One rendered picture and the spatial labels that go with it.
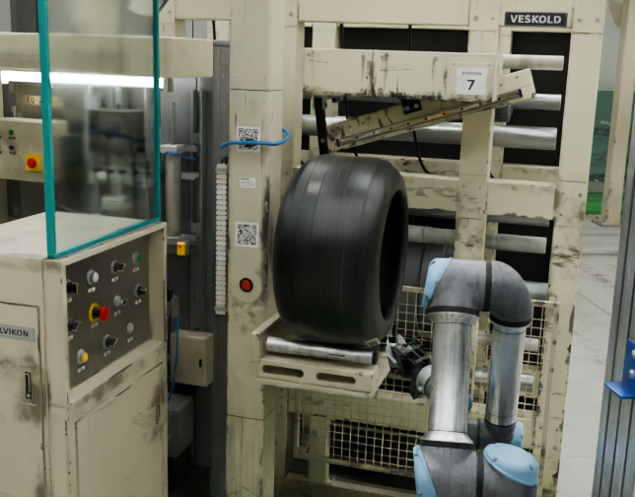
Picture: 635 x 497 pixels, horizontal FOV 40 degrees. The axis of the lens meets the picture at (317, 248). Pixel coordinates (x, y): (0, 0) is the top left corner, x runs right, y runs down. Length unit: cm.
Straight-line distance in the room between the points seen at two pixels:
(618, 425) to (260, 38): 149
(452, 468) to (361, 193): 86
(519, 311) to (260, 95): 105
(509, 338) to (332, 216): 65
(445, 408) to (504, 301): 27
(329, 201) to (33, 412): 95
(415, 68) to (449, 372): 113
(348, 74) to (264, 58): 32
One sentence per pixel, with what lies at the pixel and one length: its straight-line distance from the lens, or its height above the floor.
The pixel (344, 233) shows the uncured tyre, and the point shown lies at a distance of 237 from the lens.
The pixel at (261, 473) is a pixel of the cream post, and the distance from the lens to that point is 292.
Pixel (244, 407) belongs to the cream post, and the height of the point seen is 65.
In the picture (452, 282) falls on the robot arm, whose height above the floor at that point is 128.
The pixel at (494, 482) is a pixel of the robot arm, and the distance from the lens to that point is 192.
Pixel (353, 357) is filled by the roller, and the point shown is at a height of 90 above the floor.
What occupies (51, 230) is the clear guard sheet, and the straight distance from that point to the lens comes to 214.
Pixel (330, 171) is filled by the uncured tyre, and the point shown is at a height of 144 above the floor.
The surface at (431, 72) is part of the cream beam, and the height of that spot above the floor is 172.
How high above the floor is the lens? 177
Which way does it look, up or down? 13 degrees down
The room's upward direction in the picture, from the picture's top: 2 degrees clockwise
